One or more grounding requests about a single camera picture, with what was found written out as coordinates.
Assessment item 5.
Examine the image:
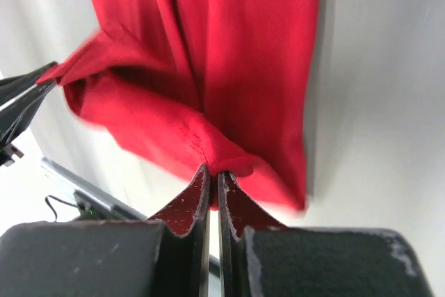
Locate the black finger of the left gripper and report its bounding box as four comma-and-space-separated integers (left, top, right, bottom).
1, 61, 58, 106
1, 81, 56, 150

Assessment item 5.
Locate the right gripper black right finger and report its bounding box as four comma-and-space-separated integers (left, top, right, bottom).
217, 172, 287, 296

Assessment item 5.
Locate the aluminium frame rail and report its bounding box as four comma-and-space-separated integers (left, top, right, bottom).
41, 157, 147, 220

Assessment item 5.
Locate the dark red t shirt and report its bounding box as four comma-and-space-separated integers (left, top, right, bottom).
42, 0, 319, 210

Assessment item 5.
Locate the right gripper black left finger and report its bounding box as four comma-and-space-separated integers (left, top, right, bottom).
149, 165, 211, 296

